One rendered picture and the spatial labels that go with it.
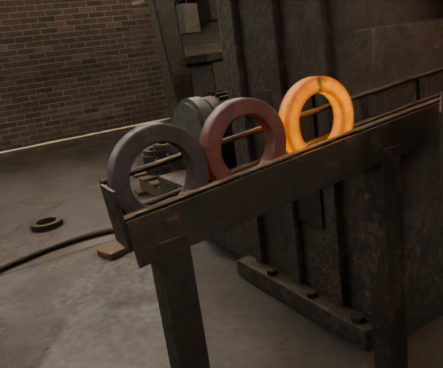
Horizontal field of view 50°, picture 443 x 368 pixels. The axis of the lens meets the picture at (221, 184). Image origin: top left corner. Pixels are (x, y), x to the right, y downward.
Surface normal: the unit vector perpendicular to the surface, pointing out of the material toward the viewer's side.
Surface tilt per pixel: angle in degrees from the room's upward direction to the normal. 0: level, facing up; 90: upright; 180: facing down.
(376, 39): 90
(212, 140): 90
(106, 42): 90
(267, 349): 0
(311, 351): 0
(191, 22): 90
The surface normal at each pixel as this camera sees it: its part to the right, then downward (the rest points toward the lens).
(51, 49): 0.50, 0.16
